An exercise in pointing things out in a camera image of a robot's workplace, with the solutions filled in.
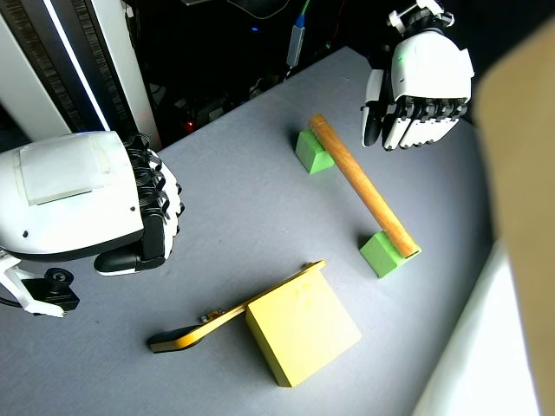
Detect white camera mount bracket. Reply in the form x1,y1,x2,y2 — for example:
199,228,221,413
0,253,66,319

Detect white backdrop cloth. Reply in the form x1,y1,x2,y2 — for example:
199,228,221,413
411,242,543,416

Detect wooden dowel rod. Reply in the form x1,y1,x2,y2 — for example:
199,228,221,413
308,114,420,257

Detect yellow wooden block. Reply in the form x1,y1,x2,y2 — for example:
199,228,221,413
245,270,363,388

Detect white frame column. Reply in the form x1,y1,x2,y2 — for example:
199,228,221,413
0,0,162,151

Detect grey table cloth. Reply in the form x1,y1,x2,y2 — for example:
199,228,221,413
0,46,500,416

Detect yellow hacksaw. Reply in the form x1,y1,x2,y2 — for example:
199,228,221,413
146,258,326,354

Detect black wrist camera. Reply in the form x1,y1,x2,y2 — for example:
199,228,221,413
21,267,82,312

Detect brown cardboard panel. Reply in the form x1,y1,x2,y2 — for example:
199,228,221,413
472,16,555,416

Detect green support block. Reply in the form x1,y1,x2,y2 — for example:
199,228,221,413
358,231,422,279
295,128,336,175

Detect grey cable adapter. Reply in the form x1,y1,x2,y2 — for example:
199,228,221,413
285,24,307,67

